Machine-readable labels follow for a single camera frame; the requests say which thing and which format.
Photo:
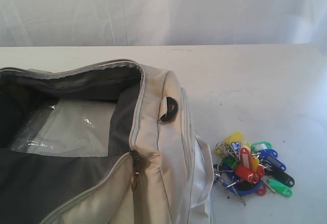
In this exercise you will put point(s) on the clear plastic packet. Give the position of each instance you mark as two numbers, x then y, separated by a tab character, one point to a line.
66	128

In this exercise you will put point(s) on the beige fabric duffel bag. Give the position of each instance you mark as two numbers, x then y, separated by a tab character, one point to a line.
112	142

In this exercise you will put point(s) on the bunch of colourful key tags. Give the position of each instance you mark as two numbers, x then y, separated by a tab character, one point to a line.
250	168

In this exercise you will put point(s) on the metal zipper pull with ring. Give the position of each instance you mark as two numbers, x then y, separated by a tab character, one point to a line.
136	167

